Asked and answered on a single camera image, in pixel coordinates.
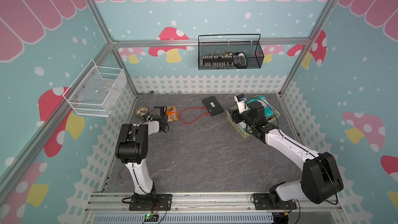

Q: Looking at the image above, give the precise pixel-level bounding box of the orange candy bag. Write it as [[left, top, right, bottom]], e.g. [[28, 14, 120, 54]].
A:
[[166, 106, 179, 122]]

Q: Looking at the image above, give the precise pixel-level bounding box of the teal candy bag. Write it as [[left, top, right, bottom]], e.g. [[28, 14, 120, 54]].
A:
[[246, 95, 275, 119]]

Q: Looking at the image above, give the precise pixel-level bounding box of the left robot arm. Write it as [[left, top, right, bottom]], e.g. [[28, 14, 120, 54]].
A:
[[115, 106, 169, 206]]

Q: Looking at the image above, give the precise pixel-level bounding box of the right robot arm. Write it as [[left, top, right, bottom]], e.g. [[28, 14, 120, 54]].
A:
[[230, 94, 344, 208]]

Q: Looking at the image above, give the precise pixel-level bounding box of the green plastic basket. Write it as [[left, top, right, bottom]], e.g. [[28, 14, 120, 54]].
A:
[[227, 98, 279, 142]]

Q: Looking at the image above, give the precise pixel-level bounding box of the black box device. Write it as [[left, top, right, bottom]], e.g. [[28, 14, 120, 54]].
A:
[[202, 96, 224, 117]]

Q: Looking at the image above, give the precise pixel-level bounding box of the green circuit board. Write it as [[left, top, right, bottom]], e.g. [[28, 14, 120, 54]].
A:
[[143, 214, 159, 223]]

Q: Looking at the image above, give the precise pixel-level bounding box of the red cable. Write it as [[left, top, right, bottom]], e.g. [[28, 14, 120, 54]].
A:
[[178, 107, 208, 125]]

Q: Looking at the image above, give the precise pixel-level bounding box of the black wire wall basket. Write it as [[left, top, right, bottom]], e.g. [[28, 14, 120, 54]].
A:
[[198, 34, 264, 70]]

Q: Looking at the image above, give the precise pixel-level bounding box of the white wire wall basket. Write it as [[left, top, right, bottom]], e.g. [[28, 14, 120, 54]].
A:
[[63, 60, 127, 117]]

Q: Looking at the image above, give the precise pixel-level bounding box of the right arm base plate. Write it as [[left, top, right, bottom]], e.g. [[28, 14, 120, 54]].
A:
[[250, 193, 297, 212]]

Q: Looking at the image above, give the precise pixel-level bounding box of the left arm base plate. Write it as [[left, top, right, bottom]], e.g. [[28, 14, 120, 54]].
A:
[[129, 194, 173, 211]]

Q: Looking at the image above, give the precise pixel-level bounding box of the aluminium front rail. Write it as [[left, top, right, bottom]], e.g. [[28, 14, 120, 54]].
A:
[[81, 192, 348, 224]]

